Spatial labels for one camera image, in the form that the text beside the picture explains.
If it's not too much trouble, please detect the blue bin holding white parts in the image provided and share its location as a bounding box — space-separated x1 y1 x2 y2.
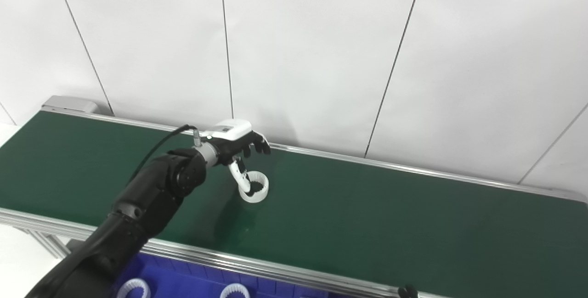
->
110 254 332 298

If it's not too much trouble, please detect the aluminium conveyor support leg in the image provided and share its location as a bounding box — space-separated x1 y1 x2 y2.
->
17 227 70 259

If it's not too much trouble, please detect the white toothed ring part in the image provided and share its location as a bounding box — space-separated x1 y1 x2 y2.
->
237 172 270 204
117 278 152 298
219 283 251 298

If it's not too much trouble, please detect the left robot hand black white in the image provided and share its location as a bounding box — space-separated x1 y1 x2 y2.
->
201 119 272 196

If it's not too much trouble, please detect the grey conveyor end cap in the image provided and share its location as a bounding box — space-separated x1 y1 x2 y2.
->
41 96 100 115

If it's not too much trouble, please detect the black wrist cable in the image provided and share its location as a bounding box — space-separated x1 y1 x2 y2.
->
134 124 203 175

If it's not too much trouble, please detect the green conveyor belt aluminium frame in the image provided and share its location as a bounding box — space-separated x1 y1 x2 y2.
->
0 96 588 298

